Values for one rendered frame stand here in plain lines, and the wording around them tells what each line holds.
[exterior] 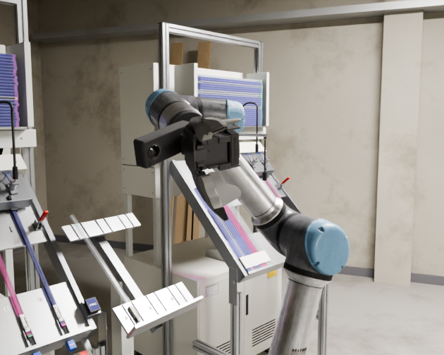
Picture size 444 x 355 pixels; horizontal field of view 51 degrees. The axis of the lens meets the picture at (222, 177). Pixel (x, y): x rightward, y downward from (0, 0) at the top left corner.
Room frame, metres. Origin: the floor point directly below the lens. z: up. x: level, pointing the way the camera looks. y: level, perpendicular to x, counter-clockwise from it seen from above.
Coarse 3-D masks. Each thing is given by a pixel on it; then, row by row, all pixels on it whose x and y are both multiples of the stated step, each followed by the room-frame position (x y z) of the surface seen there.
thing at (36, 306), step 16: (64, 288) 1.56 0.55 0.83; (0, 304) 1.41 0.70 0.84; (32, 304) 1.46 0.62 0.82; (48, 304) 1.49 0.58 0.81; (64, 304) 1.51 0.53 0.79; (0, 320) 1.37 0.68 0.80; (16, 320) 1.39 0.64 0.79; (32, 320) 1.42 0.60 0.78; (48, 320) 1.44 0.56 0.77; (64, 320) 1.46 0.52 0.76; (80, 320) 1.50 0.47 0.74; (0, 336) 1.34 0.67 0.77; (16, 336) 1.36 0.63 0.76; (32, 336) 1.38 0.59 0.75; (48, 336) 1.40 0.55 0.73; (0, 352) 1.30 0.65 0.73
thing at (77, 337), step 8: (88, 328) 1.47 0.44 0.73; (64, 336) 1.41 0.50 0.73; (72, 336) 1.43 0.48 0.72; (80, 336) 1.47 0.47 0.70; (40, 344) 1.35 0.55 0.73; (48, 344) 1.37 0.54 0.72; (56, 344) 1.41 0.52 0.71; (64, 344) 1.46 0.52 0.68; (16, 352) 1.30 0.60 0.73; (24, 352) 1.31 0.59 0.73; (32, 352) 1.35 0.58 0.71
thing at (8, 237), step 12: (0, 216) 1.66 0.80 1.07; (12, 216) 1.68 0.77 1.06; (24, 216) 1.71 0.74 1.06; (36, 216) 1.73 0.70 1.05; (0, 228) 1.62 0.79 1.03; (12, 228) 1.64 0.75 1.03; (24, 228) 1.67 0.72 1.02; (0, 240) 1.58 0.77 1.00; (12, 240) 1.61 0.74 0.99; (36, 240) 1.65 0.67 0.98; (48, 240) 1.68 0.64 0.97
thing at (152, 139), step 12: (180, 120) 0.80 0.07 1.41; (156, 132) 0.75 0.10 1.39; (168, 132) 0.75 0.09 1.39; (180, 132) 0.77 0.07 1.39; (144, 144) 0.71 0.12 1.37; (156, 144) 0.73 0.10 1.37; (168, 144) 0.75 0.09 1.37; (180, 144) 0.78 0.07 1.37; (144, 156) 0.72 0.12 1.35; (156, 156) 0.73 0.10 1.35; (168, 156) 0.76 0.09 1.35
